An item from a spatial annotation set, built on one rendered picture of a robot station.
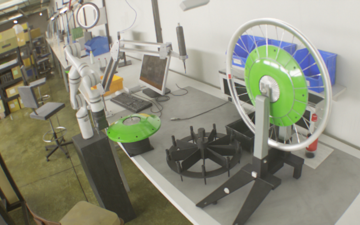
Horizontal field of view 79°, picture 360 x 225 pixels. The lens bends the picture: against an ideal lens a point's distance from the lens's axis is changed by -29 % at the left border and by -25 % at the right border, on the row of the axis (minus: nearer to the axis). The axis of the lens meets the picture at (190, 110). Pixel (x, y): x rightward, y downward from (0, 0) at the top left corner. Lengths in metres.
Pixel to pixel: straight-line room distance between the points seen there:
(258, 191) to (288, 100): 0.37
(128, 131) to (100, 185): 0.80
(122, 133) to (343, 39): 1.26
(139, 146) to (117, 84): 1.18
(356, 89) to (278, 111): 0.60
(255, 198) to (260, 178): 0.10
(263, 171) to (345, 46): 0.77
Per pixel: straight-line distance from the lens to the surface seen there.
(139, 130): 1.46
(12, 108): 6.96
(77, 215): 1.76
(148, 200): 2.66
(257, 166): 1.13
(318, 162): 1.40
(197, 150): 1.32
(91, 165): 2.05
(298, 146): 1.07
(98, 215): 1.70
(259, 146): 1.08
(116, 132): 1.50
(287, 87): 0.98
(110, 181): 2.17
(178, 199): 1.23
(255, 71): 1.06
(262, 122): 1.03
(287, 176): 1.30
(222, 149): 1.34
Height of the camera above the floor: 1.73
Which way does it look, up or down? 24 degrees down
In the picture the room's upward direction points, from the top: 8 degrees counter-clockwise
